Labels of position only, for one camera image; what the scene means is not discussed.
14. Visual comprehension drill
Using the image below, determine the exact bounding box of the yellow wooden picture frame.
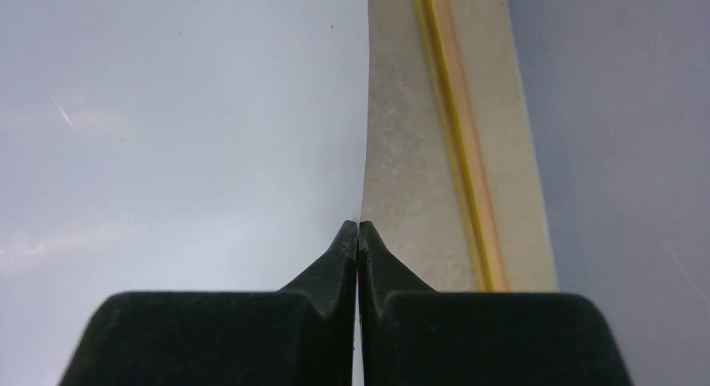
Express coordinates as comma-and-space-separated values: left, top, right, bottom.
413, 0, 509, 292

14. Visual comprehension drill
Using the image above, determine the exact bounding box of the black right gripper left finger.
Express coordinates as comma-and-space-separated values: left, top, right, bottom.
61, 221, 358, 385

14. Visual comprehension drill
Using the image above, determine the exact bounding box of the building and sky photo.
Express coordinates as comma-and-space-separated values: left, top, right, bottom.
1, 0, 369, 385

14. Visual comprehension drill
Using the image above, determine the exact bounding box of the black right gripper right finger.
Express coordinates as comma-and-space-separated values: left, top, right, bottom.
358, 222, 631, 385

